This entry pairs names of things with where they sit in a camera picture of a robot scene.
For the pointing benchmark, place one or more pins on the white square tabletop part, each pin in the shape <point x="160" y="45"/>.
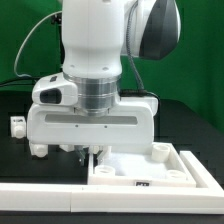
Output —
<point x="157" y="166"/>

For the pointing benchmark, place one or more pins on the black camera on stand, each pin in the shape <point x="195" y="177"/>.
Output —
<point x="57" y="20"/>

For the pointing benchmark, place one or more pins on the white L-shaped fence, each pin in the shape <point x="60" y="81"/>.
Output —
<point x="206" y="198"/>

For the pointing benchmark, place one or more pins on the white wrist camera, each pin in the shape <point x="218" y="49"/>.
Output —
<point x="55" y="90"/>

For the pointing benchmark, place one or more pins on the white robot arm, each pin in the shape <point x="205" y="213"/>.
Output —
<point x="83" y="106"/>

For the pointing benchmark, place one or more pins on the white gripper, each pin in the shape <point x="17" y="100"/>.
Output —
<point x="127" y="127"/>

